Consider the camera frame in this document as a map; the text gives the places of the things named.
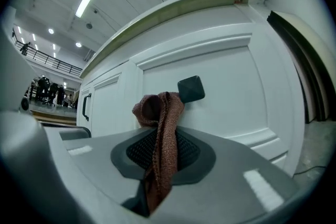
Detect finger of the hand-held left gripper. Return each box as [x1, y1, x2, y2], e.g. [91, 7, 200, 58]
[59, 126, 92, 141]

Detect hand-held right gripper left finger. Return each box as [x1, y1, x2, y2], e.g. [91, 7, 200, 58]
[46, 127, 158, 224]

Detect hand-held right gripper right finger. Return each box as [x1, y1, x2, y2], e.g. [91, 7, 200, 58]
[149, 127, 300, 224]

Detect red-brown knitted cloth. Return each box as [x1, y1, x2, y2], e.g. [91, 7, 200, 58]
[132, 91, 186, 215]

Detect black square drawer knob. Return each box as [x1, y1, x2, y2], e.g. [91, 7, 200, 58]
[177, 75, 206, 103]

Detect brown wooden platform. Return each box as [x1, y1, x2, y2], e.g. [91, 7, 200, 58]
[30, 109, 78, 125]

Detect white cabinet door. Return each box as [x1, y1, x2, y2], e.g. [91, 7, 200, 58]
[90, 70, 137, 137]
[78, 83, 93, 128]

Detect black balcony railing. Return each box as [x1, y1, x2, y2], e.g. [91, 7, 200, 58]
[12, 31, 83, 77]

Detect leaning wooden panels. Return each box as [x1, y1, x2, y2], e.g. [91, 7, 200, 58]
[266, 10, 334, 124]

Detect white vanity cabinet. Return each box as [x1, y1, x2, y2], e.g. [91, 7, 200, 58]
[76, 0, 307, 177]

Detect black cabinet door handle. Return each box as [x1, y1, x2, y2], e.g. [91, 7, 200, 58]
[82, 93, 92, 122]

